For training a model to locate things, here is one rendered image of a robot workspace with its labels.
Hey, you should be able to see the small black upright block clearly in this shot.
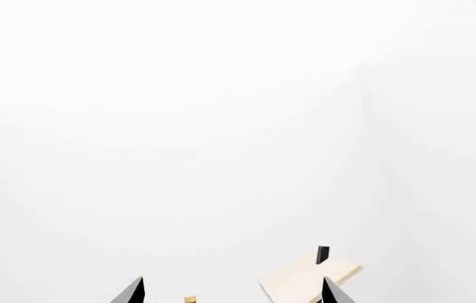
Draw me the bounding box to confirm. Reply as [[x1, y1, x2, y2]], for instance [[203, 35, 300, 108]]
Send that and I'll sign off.
[[315, 245, 331, 265]]

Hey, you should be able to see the light wooden board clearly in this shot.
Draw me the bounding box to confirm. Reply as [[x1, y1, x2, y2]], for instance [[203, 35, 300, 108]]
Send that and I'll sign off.
[[257, 252, 364, 303]]

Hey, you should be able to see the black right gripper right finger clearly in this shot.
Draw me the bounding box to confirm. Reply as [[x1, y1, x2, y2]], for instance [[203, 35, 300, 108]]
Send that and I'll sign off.
[[323, 276, 356, 303]]

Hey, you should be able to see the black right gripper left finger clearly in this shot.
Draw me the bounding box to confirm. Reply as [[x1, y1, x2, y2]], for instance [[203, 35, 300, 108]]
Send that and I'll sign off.
[[109, 275, 145, 303]]

